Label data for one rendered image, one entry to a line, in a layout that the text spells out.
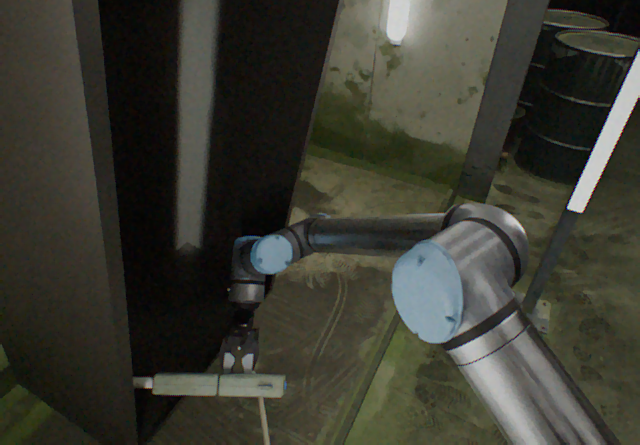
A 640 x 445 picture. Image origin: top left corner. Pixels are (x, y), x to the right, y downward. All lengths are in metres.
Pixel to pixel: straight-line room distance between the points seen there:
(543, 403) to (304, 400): 1.23
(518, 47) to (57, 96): 2.25
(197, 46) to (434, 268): 0.84
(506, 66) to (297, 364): 1.79
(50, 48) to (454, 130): 2.40
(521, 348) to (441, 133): 2.22
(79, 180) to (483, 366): 0.51
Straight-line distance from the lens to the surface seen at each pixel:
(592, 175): 1.80
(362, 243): 0.89
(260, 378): 1.12
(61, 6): 0.45
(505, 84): 2.57
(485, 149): 2.71
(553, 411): 0.60
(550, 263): 2.05
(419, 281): 0.56
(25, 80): 0.54
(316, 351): 1.84
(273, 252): 1.03
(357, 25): 2.70
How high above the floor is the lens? 1.53
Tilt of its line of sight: 35 degrees down
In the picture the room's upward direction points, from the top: 3 degrees clockwise
